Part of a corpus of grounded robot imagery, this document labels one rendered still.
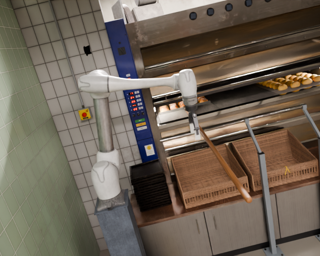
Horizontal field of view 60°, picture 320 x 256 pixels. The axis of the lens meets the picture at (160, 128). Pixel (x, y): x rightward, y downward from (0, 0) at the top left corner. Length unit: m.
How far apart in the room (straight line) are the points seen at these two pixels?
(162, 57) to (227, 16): 0.65
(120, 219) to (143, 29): 1.52
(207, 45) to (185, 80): 0.93
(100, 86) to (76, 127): 1.03
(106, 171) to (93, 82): 0.55
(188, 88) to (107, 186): 0.78
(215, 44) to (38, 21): 1.48
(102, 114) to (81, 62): 0.77
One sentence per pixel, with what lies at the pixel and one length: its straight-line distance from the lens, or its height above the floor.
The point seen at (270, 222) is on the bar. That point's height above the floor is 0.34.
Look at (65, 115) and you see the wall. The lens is 2.63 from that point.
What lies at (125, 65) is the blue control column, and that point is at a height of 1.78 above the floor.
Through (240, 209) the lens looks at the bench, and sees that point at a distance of 2.47.
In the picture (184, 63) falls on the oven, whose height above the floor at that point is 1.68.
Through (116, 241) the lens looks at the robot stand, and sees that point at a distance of 2.00.
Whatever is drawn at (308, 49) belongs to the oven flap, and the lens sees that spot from 2.93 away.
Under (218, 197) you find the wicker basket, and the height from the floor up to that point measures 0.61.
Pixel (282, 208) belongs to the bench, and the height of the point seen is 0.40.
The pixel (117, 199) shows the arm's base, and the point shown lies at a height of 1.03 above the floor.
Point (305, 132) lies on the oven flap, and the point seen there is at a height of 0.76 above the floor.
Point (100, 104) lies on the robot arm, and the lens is 1.86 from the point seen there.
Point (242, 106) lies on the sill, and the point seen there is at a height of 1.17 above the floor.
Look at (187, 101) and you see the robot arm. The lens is 1.69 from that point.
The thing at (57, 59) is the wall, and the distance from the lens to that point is 2.57.
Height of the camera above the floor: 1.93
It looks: 17 degrees down
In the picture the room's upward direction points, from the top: 14 degrees counter-clockwise
